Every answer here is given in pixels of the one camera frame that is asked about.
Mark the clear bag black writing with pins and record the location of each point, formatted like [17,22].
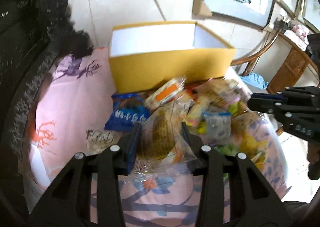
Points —
[99,140]

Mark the clear cracker snack bag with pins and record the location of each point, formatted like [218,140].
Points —
[162,143]

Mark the yellow cardboard box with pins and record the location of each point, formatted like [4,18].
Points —
[142,56]

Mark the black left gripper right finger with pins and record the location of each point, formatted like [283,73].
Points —
[253,201]

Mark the light blue cloth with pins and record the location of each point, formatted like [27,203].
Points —
[255,80]

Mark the yellow pink snack pile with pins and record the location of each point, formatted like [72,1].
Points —
[248,134]

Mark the wooden side cabinet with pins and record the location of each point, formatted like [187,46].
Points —
[291,69]

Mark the dark carved wooden furniture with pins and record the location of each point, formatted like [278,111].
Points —
[33,34]

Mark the orange white snack pack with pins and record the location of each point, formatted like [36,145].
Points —
[165,93]

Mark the blue snack bag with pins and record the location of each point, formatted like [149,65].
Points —
[128,110]

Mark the wooden chair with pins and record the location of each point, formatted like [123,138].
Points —
[252,59]

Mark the blue grey snack packet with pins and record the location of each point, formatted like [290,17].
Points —
[217,128]

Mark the pink floral tablecloth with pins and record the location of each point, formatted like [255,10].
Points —
[79,98]

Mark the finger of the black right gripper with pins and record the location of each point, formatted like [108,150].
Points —
[296,108]

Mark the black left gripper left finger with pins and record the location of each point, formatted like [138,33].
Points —
[66,202]

